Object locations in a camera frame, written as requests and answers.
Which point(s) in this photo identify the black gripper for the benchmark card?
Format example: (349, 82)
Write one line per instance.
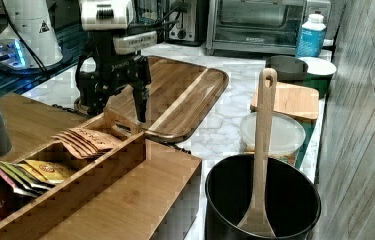
(101, 73)

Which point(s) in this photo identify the bamboo drawer organizer box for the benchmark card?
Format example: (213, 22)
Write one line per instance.
(141, 190)

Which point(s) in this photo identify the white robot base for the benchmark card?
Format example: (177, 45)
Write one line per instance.
(29, 42)

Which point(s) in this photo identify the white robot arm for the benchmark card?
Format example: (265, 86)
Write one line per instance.
(111, 16)

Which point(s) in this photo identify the brown tea bag packets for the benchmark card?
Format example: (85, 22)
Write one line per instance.
(86, 143)

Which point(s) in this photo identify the dark wooden cutting board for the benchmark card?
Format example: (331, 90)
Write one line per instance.
(180, 96)

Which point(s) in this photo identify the silver toaster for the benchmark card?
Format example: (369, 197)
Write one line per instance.
(189, 20)

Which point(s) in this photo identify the yellow tea bag packets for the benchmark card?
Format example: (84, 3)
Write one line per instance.
(34, 177)

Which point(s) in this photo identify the silver toaster oven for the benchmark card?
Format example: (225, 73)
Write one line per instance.
(260, 26)

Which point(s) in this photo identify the dark grey bowl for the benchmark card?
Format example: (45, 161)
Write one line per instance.
(288, 68)

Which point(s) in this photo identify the clear plastic lidded container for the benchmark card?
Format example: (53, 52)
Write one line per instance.
(287, 136)

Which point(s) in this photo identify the light bamboo cutting board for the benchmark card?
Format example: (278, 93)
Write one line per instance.
(298, 102)

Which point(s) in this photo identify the wooden spatula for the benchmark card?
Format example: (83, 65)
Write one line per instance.
(255, 220)

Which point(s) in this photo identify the blue white plastic bottle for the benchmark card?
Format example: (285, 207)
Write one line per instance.
(311, 37)

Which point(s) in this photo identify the green white bowl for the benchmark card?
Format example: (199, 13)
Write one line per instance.
(319, 74)

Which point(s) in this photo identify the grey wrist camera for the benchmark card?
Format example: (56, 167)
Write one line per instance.
(130, 44)

